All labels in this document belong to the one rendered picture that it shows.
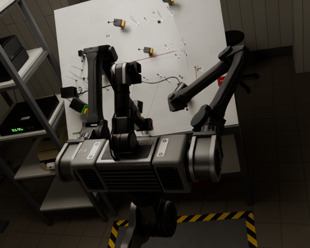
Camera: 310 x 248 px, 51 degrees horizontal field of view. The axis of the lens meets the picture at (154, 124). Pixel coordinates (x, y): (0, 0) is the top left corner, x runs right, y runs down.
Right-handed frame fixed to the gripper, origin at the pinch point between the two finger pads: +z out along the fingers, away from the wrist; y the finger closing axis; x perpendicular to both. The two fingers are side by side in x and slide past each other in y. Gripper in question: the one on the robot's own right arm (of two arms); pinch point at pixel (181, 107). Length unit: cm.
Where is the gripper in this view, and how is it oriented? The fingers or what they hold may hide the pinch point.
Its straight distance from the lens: 190.1
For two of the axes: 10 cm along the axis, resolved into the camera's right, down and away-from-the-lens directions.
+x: 1.8, 9.5, -2.7
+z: 3.0, 2.1, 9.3
